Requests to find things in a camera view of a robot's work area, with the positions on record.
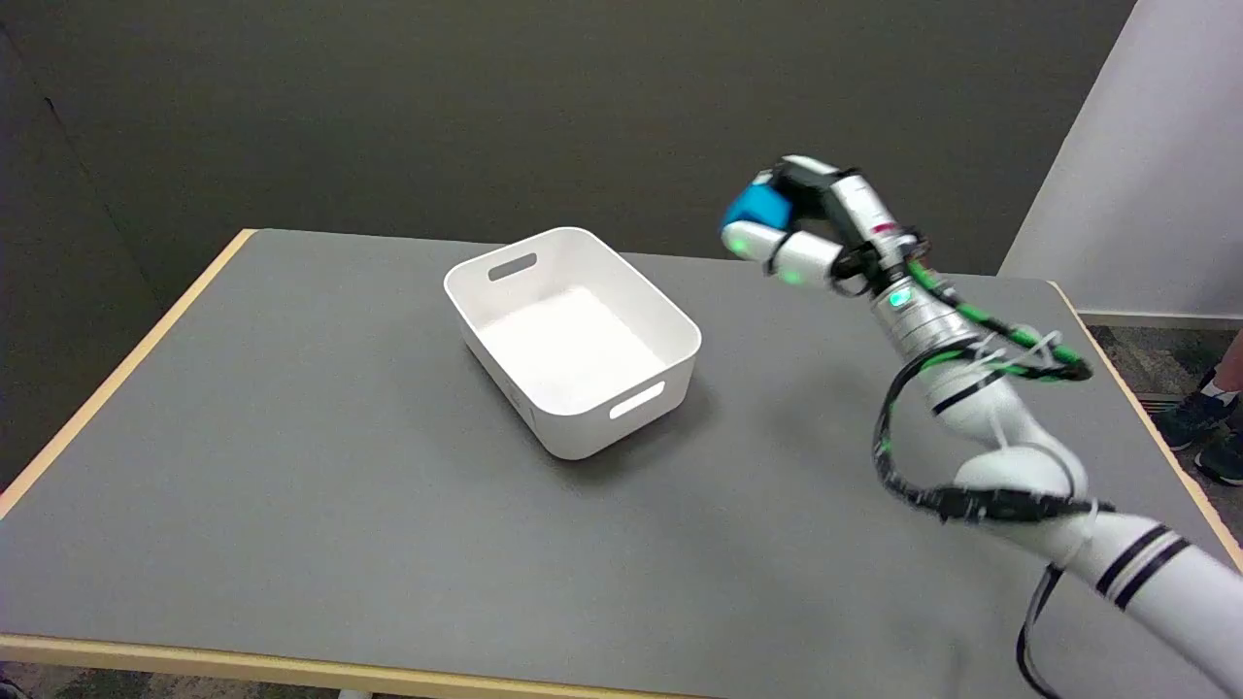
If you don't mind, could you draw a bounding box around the black thin cable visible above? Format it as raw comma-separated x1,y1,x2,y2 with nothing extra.
1016,563,1067,699

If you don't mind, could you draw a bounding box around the blue wooden cube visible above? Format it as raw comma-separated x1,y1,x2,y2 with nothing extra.
724,183,793,232

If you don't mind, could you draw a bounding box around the white plastic box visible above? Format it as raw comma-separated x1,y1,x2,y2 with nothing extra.
443,226,703,461

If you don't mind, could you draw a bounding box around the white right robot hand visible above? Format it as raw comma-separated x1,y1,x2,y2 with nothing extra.
720,154,926,298

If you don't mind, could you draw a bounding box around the black green braided cable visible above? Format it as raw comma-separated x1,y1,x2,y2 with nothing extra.
871,258,1116,526

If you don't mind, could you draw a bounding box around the dark sneaker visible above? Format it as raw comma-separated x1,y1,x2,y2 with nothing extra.
1153,368,1239,451
1193,431,1243,487

